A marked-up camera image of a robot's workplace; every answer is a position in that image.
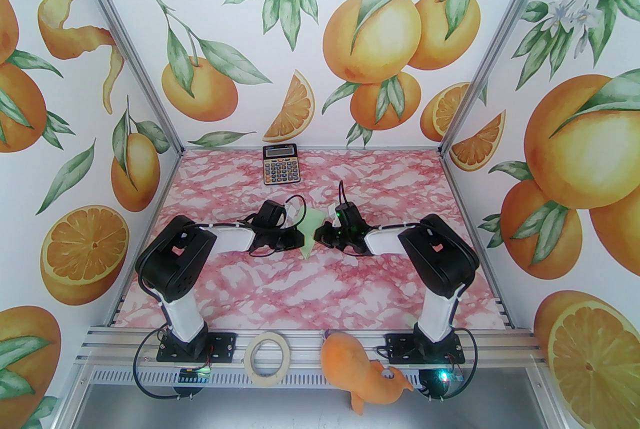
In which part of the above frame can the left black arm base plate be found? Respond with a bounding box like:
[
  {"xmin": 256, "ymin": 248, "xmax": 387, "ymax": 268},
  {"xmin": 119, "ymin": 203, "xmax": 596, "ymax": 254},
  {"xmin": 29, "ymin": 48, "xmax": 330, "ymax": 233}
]
[{"xmin": 156, "ymin": 332, "xmax": 237, "ymax": 364}]

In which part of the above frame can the small green circuit board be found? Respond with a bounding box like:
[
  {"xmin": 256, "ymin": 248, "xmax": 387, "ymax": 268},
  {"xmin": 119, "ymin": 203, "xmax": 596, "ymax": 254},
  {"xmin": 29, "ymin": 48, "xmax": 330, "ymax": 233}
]
[
  {"xmin": 179, "ymin": 367, "xmax": 213, "ymax": 384},
  {"xmin": 429, "ymin": 368, "xmax": 465, "ymax": 388}
]

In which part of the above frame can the aluminium frame rail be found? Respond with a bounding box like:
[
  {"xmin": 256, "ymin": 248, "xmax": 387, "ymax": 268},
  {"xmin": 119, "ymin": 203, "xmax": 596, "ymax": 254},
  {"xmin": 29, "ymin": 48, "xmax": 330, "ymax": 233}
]
[{"xmin": 75, "ymin": 326, "xmax": 548, "ymax": 370}]

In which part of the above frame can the orange plush toy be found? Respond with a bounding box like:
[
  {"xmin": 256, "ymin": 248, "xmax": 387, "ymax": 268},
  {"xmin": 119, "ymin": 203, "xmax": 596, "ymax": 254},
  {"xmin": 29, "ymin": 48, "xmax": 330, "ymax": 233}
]
[{"xmin": 320, "ymin": 334, "xmax": 415, "ymax": 415}]

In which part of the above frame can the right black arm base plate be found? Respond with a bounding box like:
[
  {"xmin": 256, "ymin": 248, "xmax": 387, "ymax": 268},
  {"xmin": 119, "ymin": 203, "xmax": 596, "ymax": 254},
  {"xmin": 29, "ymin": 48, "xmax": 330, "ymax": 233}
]
[{"xmin": 387, "ymin": 333, "xmax": 466, "ymax": 365}]

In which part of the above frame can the beige masking tape roll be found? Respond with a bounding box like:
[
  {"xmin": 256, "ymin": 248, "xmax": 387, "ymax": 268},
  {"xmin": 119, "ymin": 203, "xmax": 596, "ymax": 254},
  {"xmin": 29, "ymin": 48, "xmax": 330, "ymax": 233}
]
[{"xmin": 245, "ymin": 332, "xmax": 292, "ymax": 387}]

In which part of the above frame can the grey metal tray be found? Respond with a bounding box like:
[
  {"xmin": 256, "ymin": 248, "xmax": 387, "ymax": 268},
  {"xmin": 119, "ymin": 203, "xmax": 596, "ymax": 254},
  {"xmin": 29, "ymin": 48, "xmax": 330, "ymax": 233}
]
[{"xmin": 60, "ymin": 364, "xmax": 568, "ymax": 429}]

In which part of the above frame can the aluminium frame post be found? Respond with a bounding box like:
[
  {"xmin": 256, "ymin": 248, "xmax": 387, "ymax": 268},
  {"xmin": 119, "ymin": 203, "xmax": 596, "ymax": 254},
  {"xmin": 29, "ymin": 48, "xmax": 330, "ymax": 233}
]
[
  {"xmin": 436, "ymin": 0, "xmax": 575, "ymax": 157},
  {"xmin": 57, "ymin": 0, "xmax": 185, "ymax": 157}
]

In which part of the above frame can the black base power cable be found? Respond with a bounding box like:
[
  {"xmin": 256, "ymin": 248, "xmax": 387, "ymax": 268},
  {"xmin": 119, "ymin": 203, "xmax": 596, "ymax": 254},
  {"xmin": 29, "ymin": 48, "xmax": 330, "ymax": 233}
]
[
  {"xmin": 132, "ymin": 331, "xmax": 213, "ymax": 402},
  {"xmin": 420, "ymin": 328, "xmax": 482, "ymax": 403}
]

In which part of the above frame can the light green paper sheet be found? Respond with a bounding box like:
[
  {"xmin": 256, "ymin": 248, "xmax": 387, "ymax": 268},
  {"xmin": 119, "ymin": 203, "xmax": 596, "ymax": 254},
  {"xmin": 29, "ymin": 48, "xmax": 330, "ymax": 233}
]
[{"xmin": 299, "ymin": 208, "xmax": 327, "ymax": 261}]

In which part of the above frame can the black orange calculator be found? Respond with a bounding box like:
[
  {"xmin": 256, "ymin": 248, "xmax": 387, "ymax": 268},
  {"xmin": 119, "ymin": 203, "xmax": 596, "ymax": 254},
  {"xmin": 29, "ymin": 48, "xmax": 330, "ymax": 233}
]
[{"xmin": 262, "ymin": 143, "xmax": 299, "ymax": 187}]

